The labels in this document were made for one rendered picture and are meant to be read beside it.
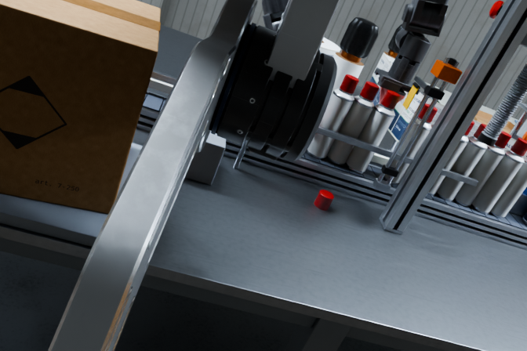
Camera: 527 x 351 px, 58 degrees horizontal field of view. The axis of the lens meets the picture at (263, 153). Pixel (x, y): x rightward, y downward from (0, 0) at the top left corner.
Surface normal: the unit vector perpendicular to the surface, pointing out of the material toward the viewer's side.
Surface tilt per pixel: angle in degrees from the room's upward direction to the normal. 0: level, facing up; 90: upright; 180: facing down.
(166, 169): 28
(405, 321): 0
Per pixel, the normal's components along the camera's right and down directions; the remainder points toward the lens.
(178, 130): 0.28, -0.54
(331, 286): 0.36, -0.84
